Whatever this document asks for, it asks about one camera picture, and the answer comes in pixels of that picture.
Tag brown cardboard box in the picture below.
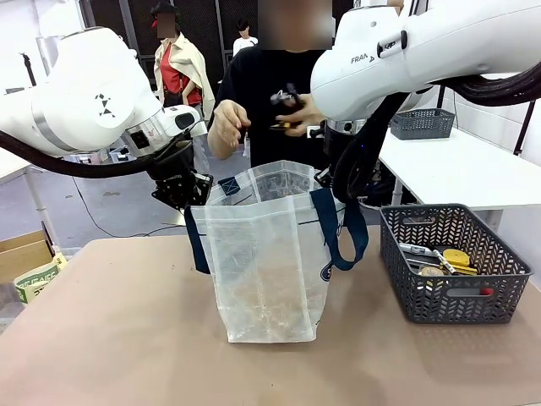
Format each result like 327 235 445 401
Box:
0 230 56 285

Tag mannequin red shirt beige coat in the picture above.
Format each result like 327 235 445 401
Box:
150 0 216 120

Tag black sleeved left arm cable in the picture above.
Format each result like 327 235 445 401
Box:
0 129 194 181

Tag person's right hand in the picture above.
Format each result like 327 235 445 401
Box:
213 100 253 149

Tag person in black t-shirt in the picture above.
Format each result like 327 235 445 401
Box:
213 0 339 170

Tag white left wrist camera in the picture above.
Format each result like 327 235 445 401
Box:
162 105 202 137

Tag thin black floor cable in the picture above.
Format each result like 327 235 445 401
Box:
71 177 187 239

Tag shiny metal floor plate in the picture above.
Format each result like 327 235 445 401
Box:
162 209 188 228

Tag large grey plastic basket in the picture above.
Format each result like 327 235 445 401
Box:
379 203 534 326

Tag yellow tape measure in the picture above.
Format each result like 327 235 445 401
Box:
441 248 478 277

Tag black handled tool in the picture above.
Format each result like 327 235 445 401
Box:
424 243 456 276

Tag person's left hand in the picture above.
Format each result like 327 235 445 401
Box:
274 95 325 136

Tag small grey plastic basket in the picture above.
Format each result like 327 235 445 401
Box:
389 107 456 141

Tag white monitor back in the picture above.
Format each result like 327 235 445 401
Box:
36 36 61 76

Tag green and white carton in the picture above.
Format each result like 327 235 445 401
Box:
14 252 69 305

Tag silver marker pen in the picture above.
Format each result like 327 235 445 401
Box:
399 242 436 257

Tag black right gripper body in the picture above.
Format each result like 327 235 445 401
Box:
324 129 360 178

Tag small black silver gadget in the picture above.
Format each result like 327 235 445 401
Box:
270 82 305 107

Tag white table with leg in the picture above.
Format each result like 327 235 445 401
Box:
0 147 58 255

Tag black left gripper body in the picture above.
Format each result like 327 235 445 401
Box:
147 140 196 191

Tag white side table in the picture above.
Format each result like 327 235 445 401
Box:
378 126 541 232

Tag translucent bag with navy handles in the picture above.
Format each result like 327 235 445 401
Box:
183 159 369 344

